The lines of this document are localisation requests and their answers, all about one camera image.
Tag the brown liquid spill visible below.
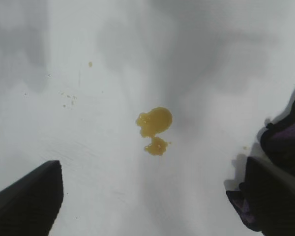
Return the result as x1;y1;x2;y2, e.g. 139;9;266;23
135;107;173;157

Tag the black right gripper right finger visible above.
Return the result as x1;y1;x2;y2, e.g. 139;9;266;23
245;156;295;236

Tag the dark purple cloth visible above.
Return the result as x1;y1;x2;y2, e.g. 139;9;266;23
225;81;295;232

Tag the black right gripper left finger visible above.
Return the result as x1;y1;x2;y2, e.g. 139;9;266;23
0;159;64;236

